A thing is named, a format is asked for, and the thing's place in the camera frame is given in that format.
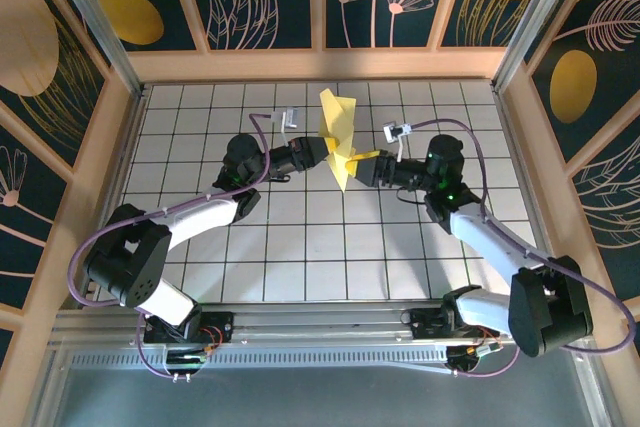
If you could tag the aluminium mounting rail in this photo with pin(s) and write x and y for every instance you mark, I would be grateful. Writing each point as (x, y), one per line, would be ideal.
(320, 319)

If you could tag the yellow paper sheet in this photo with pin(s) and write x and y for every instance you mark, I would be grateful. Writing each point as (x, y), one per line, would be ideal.
(340, 117)

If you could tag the aluminium corner post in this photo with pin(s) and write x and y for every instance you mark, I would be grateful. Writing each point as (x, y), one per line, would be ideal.
(530, 22)
(100, 32)

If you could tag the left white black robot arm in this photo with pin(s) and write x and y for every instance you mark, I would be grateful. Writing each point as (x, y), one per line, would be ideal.
(130, 267)

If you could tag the aluminium side rail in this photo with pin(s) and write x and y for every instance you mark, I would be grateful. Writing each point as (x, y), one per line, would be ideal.
(120, 162)
(530, 187)

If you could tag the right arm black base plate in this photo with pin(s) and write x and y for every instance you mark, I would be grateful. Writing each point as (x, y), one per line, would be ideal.
(425, 327)

